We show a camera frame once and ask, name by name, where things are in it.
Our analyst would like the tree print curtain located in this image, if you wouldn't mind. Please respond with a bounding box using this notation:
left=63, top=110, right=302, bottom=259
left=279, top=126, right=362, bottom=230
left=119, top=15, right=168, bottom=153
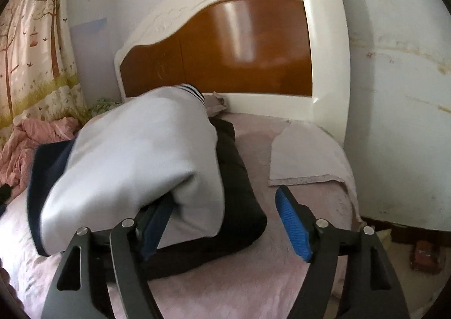
left=1, top=0, right=89, bottom=143

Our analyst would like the green floral cloth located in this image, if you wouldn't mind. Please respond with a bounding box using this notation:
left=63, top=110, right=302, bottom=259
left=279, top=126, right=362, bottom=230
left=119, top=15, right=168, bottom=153
left=89, top=98, right=122, bottom=118

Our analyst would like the white wooden bed headboard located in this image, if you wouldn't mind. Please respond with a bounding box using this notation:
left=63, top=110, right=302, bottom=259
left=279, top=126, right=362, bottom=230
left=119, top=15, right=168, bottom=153
left=115, top=0, right=350, bottom=142

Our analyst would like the pink pillow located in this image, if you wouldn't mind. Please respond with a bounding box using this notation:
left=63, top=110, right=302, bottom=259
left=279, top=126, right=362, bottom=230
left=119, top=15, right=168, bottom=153
left=269, top=121, right=355, bottom=190

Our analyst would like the black garment pile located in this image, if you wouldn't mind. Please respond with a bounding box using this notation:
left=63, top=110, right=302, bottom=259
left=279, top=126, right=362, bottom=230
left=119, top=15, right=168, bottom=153
left=143, top=117, right=267, bottom=280

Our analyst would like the red object on floor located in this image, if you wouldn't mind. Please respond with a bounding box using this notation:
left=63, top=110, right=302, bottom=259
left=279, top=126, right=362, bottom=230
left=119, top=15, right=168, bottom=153
left=410, top=240, right=446, bottom=275

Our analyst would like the white navy striped sweatshirt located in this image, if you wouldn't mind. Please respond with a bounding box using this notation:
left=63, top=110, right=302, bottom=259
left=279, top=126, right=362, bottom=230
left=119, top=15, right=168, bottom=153
left=28, top=84, right=224, bottom=256

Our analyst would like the pink quilted comforter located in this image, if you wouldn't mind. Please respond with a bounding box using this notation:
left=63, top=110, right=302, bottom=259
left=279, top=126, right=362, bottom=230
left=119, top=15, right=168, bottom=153
left=1, top=117, right=82, bottom=200

